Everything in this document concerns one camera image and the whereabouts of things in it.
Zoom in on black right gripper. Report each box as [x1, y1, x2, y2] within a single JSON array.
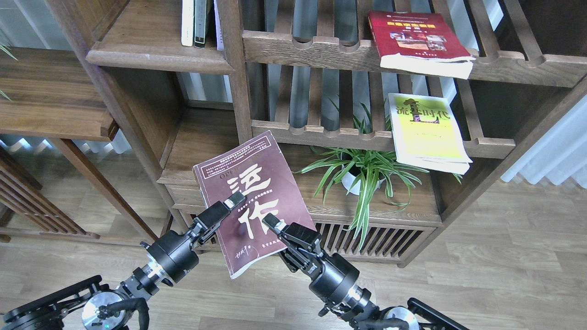
[[262, 213, 360, 305]]

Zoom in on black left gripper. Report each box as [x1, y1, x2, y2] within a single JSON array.
[[141, 191, 246, 282]]

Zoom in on maroon book white characters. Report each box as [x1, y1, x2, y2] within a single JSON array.
[[193, 131, 315, 279]]

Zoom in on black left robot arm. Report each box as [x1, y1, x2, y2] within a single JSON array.
[[3, 192, 245, 330]]

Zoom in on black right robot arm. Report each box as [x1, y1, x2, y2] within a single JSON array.
[[263, 213, 464, 330]]

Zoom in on red book on shelf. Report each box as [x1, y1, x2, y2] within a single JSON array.
[[368, 11, 475, 79]]

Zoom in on white plant pot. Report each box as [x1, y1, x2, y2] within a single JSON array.
[[341, 166, 368, 196]]

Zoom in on spider plant green leaves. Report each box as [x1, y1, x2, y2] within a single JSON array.
[[293, 99, 463, 250]]

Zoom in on dark wooden bookshelf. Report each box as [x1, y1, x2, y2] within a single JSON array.
[[46, 0, 586, 267]]

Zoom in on pale upright book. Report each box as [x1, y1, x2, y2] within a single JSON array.
[[213, 0, 225, 51]]

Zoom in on yellow green book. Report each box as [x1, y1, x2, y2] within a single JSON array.
[[388, 93, 472, 175]]

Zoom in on white upright book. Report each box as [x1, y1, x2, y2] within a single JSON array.
[[180, 0, 195, 47]]

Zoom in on wooden side table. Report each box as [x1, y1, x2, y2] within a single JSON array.
[[1, 47, 157, 241]]

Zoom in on white curtain right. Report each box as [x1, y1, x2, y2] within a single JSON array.
[[500, 96, 587, 188]]

